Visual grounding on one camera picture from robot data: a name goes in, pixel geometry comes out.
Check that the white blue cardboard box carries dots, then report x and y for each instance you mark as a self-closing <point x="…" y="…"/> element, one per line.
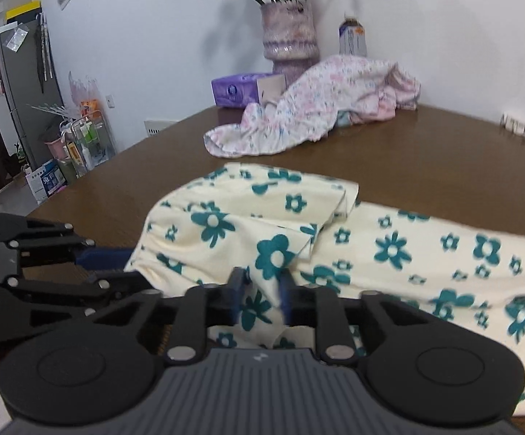
<point x="47" y="181"/>

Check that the plain pink garment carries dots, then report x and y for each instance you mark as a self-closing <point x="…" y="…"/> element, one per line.
<point x="385" y="111"/>

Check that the purple textured vase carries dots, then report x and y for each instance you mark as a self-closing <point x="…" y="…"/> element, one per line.
<point x="289" y="36"/>

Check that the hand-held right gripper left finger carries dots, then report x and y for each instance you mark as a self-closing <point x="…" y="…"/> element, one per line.
<point x="239" y="297"/>

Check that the pink bucket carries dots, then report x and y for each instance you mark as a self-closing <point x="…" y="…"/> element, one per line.
<point x="56" y="148"/>

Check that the tea bottle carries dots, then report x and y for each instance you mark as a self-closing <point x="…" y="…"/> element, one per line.
<point x="352" y="38"/>

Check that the light blue garment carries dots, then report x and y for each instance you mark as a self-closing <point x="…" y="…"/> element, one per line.
<point x="343" y="120"/>

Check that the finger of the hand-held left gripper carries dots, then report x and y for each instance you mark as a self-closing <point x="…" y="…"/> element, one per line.
<point x="106" y="258"/>
<point x="121" y="283"/>

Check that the purple tissue pack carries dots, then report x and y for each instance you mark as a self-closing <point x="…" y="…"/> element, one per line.
<point x="235" y="90"/>

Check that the small white wall socket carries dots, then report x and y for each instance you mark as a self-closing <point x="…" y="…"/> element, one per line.
<point x="110" y="101"/>

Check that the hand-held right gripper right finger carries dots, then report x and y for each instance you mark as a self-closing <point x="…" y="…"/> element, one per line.
<point x="286" y="299"/>

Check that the yellow black box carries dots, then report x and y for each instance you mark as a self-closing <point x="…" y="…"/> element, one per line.
<point x="24" y="10"/>

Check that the pink floral garment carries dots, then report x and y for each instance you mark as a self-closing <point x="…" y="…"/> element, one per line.
<point x="316" y="99"/>

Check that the cream dress with green flowers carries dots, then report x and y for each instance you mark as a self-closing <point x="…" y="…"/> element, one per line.
<point x="380" y="244"/>

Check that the grey refrigerator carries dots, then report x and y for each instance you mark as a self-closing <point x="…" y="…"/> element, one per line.
<point x="22" y="81"/>

